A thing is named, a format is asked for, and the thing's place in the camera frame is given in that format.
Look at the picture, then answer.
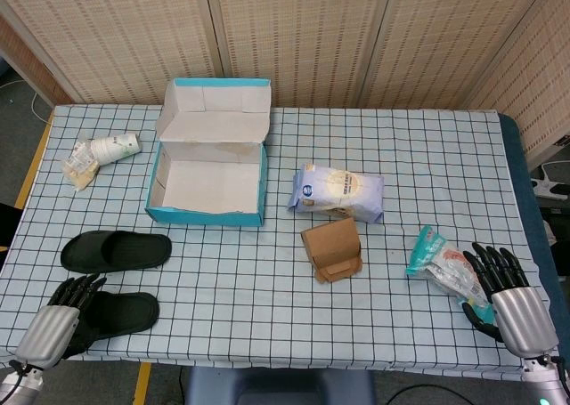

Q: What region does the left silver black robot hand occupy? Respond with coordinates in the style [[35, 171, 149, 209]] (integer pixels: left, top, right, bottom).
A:
[[14, 273, 108, 371]]

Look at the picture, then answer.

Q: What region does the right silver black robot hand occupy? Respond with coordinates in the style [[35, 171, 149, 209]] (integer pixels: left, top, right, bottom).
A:
[[460, 242, 560, 359]]

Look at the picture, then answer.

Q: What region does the black slipper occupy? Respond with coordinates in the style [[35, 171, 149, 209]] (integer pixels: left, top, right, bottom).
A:
[[60, 230, 173, 273], [66, 291, 160, 357]]

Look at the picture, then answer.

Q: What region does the teal cardboard shoe box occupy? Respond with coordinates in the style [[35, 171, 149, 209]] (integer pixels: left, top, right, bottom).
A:
[[144, 77, 272, 227]]

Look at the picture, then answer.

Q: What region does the brown cardboard takeaway box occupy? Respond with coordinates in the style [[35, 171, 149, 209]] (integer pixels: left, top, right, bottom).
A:
[[299, 216, 363, 284]]

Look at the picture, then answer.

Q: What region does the teal plastic snack bag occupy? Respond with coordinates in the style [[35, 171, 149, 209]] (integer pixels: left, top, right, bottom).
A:
[[404, 225, 495, 324]]

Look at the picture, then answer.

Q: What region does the white office chair base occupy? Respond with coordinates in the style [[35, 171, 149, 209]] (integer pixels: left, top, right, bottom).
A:
[[529, 160, 570, 201]]

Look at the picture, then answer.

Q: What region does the dark blue padded table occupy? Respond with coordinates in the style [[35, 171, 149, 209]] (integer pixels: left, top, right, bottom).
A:
[[496, 111, 565, 370]]

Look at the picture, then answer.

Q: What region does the stack of paper cups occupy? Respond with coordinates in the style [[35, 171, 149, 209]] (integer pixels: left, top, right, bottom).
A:
[[88, 132, 142, 166]]

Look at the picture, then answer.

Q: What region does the blue checkered tablecloth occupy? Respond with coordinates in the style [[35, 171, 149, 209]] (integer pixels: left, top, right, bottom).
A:
[[0, 104, 551, 382]]

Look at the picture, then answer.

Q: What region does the blue white tissue pack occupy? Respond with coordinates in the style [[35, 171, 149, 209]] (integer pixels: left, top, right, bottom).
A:
[[286, 163, 385, 224]]

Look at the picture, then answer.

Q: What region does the woven bamboo folding screen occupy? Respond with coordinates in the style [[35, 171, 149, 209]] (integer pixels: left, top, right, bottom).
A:
[[0, 0, 570, 166]]

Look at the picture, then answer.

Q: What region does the black floor cable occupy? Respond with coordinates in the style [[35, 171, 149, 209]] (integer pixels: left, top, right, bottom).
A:
[[386, 383, 451, 405]]

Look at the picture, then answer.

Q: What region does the white floor cable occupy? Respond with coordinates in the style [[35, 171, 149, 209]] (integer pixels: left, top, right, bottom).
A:
[[0, 79, 55, 126]]

